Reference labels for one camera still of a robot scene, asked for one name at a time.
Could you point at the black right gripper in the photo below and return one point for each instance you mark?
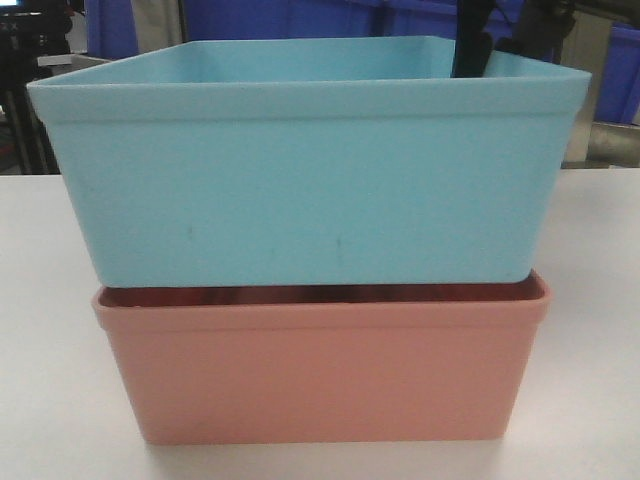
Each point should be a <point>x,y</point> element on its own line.
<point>541,26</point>

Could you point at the light blue plastic box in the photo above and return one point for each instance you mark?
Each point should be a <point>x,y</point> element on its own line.
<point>310,162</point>

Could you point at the pink plastic box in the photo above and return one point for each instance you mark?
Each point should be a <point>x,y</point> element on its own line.
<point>341,363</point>

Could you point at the blue storage bin right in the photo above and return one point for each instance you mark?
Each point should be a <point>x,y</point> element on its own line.
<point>433,24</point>

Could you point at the blue storage bin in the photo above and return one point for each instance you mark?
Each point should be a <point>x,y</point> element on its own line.
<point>433,24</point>
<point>251,20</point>

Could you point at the blue bin far right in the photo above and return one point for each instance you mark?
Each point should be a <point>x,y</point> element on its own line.
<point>619,93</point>

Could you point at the blue storage bin left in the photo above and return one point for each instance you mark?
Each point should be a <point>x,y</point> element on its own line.
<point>251,20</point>

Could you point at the blue bin far left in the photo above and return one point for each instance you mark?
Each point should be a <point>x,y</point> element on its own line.
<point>111,32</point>

